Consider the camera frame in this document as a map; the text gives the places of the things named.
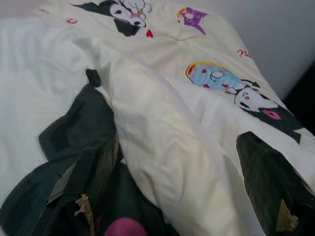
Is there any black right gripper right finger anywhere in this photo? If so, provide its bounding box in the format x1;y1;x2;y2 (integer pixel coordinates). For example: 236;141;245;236
235;131;315;236

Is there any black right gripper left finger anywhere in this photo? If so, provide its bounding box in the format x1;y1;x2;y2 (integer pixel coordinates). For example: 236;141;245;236
41;136;124;236

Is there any cream cartoon print comforter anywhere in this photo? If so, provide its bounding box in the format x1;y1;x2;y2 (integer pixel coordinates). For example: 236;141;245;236
0;0;315;236

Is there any black cabinet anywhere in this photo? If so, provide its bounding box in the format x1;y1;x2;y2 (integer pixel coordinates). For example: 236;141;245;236
282;65;315;129

